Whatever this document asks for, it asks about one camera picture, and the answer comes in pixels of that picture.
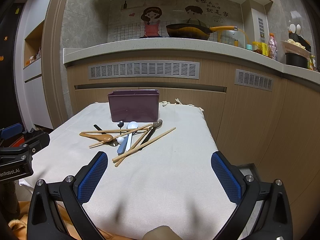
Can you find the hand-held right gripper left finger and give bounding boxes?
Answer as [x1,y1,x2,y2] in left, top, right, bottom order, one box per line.
[27,151,108,240]

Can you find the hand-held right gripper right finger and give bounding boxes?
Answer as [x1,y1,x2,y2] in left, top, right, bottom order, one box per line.
[211,151,293,240]

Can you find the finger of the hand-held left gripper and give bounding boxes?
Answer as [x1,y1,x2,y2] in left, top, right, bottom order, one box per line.
[0,132,50,164]
[0,123,25,141]

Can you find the blue plastic spoon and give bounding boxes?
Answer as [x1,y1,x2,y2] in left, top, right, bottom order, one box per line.
[117,133,132,155]

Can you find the wooden spoon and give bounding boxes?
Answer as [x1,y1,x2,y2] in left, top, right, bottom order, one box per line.
[79,132,114,142]

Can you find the pale white plastic spoon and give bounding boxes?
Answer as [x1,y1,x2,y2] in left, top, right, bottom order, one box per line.
[125,121,138,153]

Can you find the purple plastic container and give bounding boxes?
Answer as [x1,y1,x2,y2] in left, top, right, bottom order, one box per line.
[107,89,160,123]

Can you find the large metal spoon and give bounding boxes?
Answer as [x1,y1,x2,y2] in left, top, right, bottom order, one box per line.
[137,119,163,152]

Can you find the wooden chopstick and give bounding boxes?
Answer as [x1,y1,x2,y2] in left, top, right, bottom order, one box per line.
[81,128,148,134]
[114,127,153,167]
[89,124,153,148]
[112,127,176,162]

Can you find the wooden kitchen cabinet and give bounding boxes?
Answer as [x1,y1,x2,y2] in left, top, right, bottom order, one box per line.
[65,55,320,240]

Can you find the cream table cloth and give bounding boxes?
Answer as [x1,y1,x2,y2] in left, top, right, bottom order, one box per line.
[19,101,238,240]

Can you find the short grey vent grille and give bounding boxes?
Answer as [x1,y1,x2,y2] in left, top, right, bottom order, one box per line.
[234,68,274,91]

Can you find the long grey vent grille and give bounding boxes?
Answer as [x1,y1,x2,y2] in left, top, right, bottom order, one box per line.
[88,61,200,80]

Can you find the yellow lidded jar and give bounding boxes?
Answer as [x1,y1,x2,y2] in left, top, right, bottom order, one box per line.
[252,41,268,55]

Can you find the black pot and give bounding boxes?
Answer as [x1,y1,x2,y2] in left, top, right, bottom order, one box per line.
[285,52,308,69]

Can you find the red capped plastic bottle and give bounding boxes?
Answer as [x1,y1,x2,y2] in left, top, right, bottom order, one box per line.
[267,33,278,60]

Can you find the glass pot lid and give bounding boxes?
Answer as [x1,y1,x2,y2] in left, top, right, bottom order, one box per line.
[219,29,250,48]

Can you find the grey stone countertop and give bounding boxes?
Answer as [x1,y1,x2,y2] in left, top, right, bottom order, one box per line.
[62,37,320,85]

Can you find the wall shelf niche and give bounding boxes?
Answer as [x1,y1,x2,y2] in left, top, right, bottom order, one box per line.
[23,20,46,83]

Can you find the wok with yellow handle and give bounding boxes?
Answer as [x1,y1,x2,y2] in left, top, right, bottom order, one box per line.
[166,23,238,41]

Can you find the white wall box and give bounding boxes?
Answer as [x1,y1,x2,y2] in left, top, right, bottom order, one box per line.
[241,0,273,48]

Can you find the cartoon wall sticker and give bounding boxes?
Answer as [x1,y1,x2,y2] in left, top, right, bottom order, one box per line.
[107,0,245,43]

